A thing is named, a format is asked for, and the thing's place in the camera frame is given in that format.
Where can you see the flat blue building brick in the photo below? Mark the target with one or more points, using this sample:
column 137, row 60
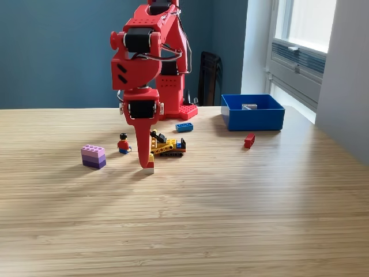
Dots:
column 184, row 127

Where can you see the small red building brick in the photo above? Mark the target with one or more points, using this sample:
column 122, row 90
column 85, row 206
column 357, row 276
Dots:
column 249, row 140

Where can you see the yellow red white brick stack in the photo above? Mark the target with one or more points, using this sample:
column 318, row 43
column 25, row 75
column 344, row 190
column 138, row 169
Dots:
column 151, row 166

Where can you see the grey window vent grille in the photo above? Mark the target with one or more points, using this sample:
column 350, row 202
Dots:
column 305, row 59

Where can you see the pink and purple brick stack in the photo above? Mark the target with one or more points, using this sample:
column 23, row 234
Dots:
column 93, row 157

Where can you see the blue plastic bin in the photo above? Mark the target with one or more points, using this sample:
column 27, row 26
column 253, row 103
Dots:
column 253, row 121

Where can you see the small yellow toy digger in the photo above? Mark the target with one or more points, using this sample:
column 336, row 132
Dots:
column 170, row 147

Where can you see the black chair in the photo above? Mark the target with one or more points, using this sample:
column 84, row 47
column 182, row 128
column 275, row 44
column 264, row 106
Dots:
column 209, row 75

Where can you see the toy figure red shirt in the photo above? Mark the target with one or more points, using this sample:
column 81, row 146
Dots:
column 124, row 145

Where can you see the dark red toy car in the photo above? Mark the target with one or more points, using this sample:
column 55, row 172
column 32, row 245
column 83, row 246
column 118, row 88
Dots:
column 249, row 106

